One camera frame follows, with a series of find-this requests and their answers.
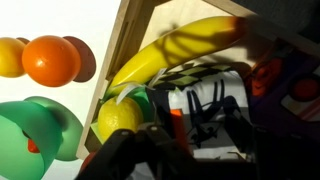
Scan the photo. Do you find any orange toy fruit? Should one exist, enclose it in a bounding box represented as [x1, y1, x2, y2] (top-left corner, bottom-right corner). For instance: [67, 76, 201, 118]
[21, 34, 82, 88]

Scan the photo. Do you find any small red toy fruit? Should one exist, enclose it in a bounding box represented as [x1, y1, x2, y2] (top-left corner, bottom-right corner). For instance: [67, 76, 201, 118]
[26, 137, 41, 155]

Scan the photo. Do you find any purple plush cube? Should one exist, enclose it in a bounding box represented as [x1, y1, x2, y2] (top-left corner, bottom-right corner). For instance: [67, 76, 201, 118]
[244, 42, 320, 143]

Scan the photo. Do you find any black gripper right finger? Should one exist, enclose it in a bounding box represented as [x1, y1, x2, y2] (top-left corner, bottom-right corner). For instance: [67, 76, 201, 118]
[222, 95, 268, 180]

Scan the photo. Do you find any wooden crate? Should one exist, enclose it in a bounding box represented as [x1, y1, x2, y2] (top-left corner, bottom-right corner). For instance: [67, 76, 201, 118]
[75, 0, 320, 162]

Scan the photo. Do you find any green plastic bowl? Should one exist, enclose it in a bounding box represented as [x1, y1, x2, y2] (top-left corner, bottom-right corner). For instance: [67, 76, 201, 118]
[0, 95, 85, 180]

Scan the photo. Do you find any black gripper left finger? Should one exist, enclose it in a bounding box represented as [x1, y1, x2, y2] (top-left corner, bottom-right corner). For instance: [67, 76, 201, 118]
[75, 121, 192, 180]

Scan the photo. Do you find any red toy apple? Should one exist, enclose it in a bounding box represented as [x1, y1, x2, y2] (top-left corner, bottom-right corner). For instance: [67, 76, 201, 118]
[79, 151, 98, 173]

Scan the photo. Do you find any yellow toy banana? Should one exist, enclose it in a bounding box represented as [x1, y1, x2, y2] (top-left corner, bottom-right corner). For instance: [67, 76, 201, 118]
[105, 15, 248, 100]

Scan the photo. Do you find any yellow toy lemon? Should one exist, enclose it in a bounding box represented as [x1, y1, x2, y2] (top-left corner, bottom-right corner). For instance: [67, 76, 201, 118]
[0, 36, 27, 79]
[96, 96, 145, 144]

